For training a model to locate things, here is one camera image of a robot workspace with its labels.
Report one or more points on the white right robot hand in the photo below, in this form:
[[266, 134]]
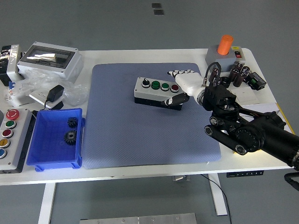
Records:
[[187, 81]]

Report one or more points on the grey four-button control box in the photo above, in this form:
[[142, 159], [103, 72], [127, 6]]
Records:
[[149, 94]]

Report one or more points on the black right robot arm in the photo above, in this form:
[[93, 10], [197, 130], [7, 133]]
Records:
[[250, 135]]

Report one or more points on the grey five-button control box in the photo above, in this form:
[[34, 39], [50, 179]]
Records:
[[16, 140]]

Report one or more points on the dark brown capacitor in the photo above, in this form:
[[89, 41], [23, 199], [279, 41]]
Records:
[[214, 74], [234, 72], [241, 77]]

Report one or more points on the orange cylinder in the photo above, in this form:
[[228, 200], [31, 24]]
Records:
[[224, 45]]

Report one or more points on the black module with green terminals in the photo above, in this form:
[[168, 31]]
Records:
[[255, 80]]

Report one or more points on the grey-blue table mat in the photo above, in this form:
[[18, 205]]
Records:
[[140, 135]]

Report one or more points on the dark floor plate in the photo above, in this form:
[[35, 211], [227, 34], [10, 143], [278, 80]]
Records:
[[155, 5], [158, 12]]

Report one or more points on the black table control panel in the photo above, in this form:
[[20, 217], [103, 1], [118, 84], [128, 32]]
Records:
[[245, 174]]

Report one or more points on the clear plastic bag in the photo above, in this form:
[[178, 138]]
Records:
[[74, 93]]

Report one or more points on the white table leg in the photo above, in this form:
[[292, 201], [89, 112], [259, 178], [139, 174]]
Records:
[[46, 203], [218, 196]]

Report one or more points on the small black bevel gear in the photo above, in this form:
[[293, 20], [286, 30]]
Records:
[[72, 122]]

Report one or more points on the large black bevel gear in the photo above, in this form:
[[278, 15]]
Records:
[[70, 137]]

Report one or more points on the black power adapter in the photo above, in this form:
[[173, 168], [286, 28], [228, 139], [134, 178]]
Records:
[[56, 93]]

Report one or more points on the grey metal plate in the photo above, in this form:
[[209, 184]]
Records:
[[140, 219]]

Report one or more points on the blue plastic bin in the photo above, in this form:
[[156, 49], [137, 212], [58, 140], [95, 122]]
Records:
[[49, 144]]

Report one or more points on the white and black device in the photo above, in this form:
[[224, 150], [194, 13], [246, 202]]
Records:
[[12, 60]]

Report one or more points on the grey switch box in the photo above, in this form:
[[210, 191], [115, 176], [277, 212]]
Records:
[[224, 61]]

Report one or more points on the metal table bracket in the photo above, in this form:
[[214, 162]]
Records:
[[181, 178]]

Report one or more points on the grey enclosure with clear lid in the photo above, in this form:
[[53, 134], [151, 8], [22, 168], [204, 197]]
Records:
[[67, 67]]

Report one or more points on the white wall socket plate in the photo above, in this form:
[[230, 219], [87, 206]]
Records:
[[38, 95]]

